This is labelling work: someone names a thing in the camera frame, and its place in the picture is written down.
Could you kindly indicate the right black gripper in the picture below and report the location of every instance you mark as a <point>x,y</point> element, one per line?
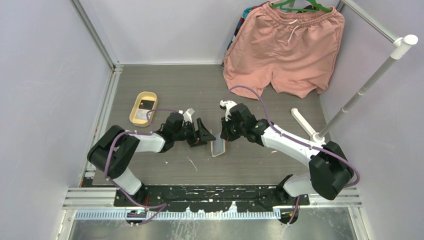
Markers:
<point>225,134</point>

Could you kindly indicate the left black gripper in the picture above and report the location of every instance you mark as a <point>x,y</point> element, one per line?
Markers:
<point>200,137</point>

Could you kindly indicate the beige leather card holder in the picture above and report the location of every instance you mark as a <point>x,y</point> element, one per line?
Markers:
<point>217,146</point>

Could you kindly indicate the beige oval plastic tray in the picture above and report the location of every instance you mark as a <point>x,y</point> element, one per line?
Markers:
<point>147,95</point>

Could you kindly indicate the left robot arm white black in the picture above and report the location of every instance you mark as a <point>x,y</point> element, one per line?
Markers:
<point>113,152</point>

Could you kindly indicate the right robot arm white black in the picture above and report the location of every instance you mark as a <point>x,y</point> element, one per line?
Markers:
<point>327,175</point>

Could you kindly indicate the silver vip card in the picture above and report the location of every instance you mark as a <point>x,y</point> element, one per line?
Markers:
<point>141,114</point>

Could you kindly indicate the black vip card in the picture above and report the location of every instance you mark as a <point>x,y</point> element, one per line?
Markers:
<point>146,104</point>

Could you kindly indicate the pink shorts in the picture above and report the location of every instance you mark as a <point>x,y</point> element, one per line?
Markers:
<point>295,53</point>

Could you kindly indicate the colourful patterned garment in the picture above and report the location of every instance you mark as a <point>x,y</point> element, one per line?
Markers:
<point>240,22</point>

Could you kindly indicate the green clothes hanger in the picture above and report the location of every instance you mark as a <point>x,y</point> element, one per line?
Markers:
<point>299,6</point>

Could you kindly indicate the white clothes rack stand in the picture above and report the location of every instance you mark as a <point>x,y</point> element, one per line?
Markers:
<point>402,45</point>

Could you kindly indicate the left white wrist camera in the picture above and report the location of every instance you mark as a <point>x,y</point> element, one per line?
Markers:
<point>187,115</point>

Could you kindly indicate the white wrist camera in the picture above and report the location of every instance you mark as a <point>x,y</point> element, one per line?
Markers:
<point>227,105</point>
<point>187,115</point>

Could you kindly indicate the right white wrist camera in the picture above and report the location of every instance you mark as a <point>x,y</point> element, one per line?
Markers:
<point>227,105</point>

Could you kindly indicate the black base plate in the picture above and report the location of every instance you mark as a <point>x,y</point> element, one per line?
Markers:
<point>215,198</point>

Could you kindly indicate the aluminium frame rail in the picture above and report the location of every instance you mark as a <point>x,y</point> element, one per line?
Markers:
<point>95,29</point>

